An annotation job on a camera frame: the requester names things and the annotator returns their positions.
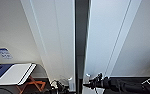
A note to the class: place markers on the white flat board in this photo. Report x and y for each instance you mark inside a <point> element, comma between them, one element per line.
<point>14,74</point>

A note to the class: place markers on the orange crossed frame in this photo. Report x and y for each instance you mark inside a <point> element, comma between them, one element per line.
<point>37,83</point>

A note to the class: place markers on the blue wall sign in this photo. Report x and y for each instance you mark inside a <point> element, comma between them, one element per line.
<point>4,53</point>

